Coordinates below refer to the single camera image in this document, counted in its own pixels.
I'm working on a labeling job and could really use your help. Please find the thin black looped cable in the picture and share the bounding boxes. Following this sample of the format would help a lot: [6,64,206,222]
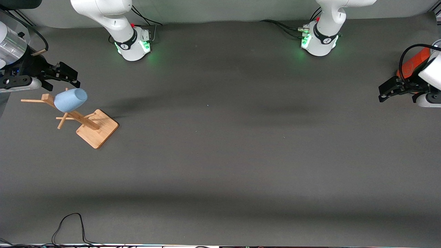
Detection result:
[52,213,104,246]

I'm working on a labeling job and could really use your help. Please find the dark grey table mat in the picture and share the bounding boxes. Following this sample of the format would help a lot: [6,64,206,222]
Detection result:
[0,12,441,247]

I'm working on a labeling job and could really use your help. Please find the black right arm base cables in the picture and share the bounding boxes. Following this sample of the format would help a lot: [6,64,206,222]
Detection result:
[130,5,163,44]

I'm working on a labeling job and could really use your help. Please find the black left arm base cables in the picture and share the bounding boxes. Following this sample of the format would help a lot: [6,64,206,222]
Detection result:
[260,7,322,39]

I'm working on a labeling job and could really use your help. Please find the light blue cup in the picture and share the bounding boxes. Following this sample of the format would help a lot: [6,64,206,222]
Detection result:
[54,88,88,113]

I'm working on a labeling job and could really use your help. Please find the orange can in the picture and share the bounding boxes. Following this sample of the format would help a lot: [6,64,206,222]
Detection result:
[396,46,432,80]

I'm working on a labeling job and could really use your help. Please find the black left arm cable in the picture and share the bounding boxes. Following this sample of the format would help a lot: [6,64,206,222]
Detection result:
[399,44,441,83]

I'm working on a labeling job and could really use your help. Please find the black arm base cables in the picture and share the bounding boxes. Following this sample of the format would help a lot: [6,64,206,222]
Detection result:
[260,7,322,39]
[130,5,163,44]

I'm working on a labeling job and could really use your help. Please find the wooden cup rack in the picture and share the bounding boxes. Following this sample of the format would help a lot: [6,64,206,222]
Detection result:
[21,88,119,149]

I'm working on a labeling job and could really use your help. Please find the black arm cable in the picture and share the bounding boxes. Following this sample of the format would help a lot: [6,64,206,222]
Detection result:
[399,44,441,83]
[0,10,49,55]

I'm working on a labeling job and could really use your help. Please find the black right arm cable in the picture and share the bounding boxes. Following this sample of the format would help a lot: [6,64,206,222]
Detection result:
[0,10,49,55]

